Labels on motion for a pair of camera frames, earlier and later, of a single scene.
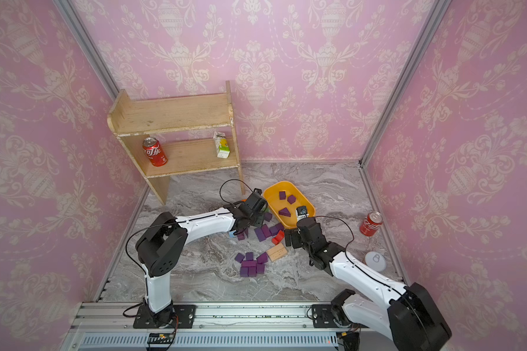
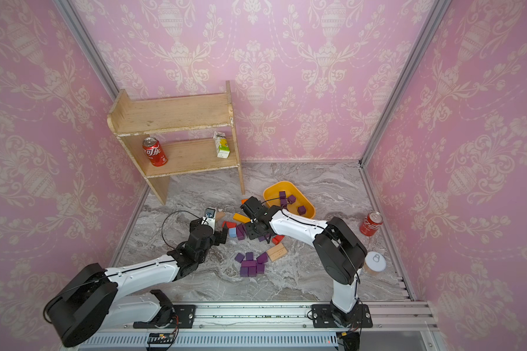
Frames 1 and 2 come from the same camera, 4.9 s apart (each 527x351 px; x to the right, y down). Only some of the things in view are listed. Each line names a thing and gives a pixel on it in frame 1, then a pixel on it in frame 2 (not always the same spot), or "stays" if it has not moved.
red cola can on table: x=371 y=223 stays
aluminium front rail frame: x=110 y=326 stays
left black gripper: x=261 y=214 → x=219 y=240
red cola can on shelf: x=154 y=151 stays
